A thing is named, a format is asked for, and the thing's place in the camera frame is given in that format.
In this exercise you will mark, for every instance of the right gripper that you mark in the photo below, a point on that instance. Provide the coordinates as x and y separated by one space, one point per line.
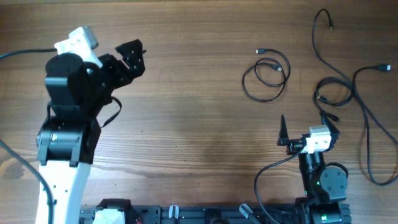
296 145

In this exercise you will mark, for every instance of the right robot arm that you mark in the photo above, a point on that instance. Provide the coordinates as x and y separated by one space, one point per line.
324 183

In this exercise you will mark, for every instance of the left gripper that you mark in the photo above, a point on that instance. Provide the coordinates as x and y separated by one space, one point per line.
136 67

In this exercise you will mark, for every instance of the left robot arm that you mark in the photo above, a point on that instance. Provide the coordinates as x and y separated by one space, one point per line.
67 140

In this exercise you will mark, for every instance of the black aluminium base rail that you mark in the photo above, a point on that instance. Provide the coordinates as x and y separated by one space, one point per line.
284 213

